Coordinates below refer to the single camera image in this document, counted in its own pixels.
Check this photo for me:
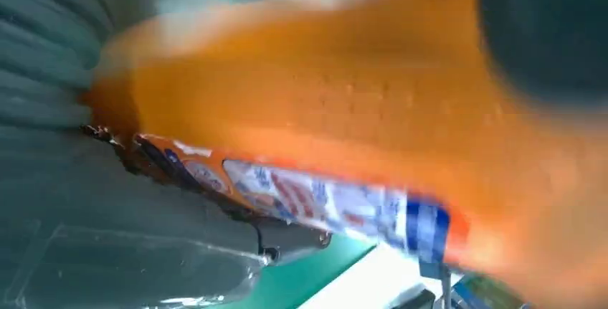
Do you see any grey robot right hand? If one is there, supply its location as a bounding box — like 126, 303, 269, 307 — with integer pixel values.
0, 0, 608, 309

